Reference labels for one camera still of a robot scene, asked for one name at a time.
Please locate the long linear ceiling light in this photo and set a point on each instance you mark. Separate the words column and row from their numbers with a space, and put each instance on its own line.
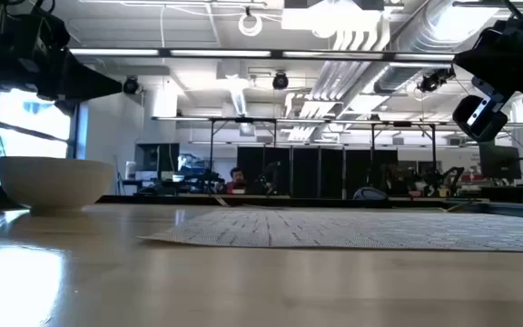
column 220, row 53

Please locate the black aluminium table frame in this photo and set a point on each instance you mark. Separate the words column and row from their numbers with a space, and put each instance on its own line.
column 289, row 202

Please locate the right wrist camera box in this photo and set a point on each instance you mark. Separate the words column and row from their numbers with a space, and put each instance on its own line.
column 481, row 121

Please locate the blue rounded object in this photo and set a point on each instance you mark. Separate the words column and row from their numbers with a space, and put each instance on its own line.
column 369, row 194

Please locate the black ceiling spot camera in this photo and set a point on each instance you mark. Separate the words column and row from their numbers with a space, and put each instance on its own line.
column 131, row 85
column 434, row 81
column 280, row 81

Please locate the grey woven placemat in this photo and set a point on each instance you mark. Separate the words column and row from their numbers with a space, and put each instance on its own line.
column 334, row 229

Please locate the silver air duct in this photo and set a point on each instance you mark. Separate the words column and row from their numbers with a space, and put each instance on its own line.
column 425, row 32

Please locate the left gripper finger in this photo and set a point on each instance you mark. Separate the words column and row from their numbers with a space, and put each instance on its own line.
column 86, row 77

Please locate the black background rig frame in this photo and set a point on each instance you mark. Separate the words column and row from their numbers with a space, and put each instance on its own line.
column 402, row 123
column 243, row 120

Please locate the person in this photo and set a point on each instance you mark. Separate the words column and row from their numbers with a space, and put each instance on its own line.
column 236, row 176

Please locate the white ceramic bowl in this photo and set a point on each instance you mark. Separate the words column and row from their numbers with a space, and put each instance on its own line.
column 55, row 186

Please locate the black partition panels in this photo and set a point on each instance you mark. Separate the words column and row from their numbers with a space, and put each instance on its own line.
column 307, row 172

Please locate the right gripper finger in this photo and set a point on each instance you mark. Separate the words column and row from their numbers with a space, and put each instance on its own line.
column 488, row 61

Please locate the white canister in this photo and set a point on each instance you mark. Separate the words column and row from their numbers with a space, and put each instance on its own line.
column 131, row 170

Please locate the black monitor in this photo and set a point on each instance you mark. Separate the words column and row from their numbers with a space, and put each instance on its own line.
column 157, row 156
column 500, row 161

